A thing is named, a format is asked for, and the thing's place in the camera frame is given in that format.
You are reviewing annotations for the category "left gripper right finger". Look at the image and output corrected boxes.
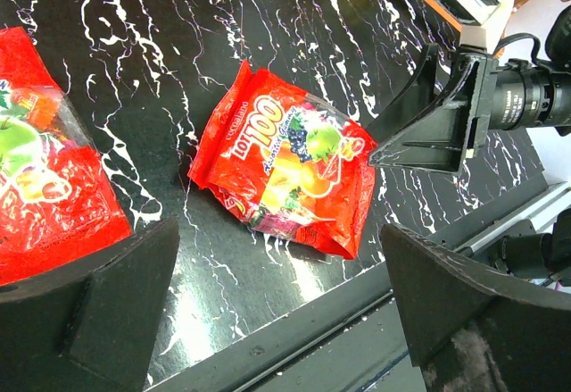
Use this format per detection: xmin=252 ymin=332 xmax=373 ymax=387
xmin=380 ymin=224 xmax=570 ymax=391

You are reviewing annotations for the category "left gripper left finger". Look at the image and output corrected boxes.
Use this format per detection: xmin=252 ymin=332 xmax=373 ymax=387
xmin=1 ymin=218 xmax=179 ymax=391

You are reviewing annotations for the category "red candy bag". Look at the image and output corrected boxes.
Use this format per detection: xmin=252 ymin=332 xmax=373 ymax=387
xmin=1 ymin=27 xmax=131 ymax=286
xmin=188 ymin=62 xmax=377 ymax=260

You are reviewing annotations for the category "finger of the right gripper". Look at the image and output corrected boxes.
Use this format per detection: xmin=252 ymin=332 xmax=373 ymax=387
xmin=367 ymin=44 xmax=439 ymax=131
xmin=368 ymin=59 xmax=475 ymax=173

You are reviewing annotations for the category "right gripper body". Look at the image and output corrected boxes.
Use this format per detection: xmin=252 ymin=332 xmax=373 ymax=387
xmin=463 ymin=59 xmax=558 ymax=159

